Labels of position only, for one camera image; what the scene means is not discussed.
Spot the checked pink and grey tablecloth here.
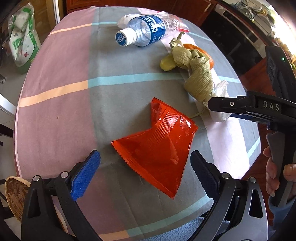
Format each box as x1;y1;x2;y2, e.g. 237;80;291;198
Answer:
14;6;260;241

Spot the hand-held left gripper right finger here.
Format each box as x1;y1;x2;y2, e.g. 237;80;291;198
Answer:
190;150;269;241

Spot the white paper napkin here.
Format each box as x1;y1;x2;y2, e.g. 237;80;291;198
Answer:
117;14;139;29

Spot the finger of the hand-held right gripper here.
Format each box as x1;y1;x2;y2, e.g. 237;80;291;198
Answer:
206;91;258;114
228;111;271;124

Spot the orange peel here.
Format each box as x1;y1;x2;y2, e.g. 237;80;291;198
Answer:
183;43;214;69

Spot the light blue fleece garment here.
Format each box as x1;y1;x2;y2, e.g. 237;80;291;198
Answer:
169;215;208;241

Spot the black built-in oven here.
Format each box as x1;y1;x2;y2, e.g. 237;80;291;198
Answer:
200;3;269;77

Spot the wire dish rack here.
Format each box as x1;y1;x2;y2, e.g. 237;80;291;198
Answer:
233;0;273;21

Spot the clear bottle with blue label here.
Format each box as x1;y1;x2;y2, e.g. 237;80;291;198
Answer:
115;13;180;47

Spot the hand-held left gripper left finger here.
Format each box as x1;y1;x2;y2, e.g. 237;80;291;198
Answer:
21;149;102;241

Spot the yellow fruit peel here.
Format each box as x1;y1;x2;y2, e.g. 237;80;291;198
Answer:
161;57;177;71

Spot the green and white plastic bag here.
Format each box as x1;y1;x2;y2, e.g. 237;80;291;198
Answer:
8;2;42;75

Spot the red plastic wrapper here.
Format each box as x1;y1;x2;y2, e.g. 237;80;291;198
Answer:
111;97;199;200

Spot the white tissue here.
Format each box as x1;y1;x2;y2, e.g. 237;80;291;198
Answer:
196;80;230;123

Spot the person's right hand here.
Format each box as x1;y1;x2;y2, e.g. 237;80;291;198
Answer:
263;146;296;198

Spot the dried corn husk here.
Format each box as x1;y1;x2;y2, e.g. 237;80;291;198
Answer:
170;32;214;117

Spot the brown wooden bowl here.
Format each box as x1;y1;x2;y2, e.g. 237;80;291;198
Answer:
5;176;67;234

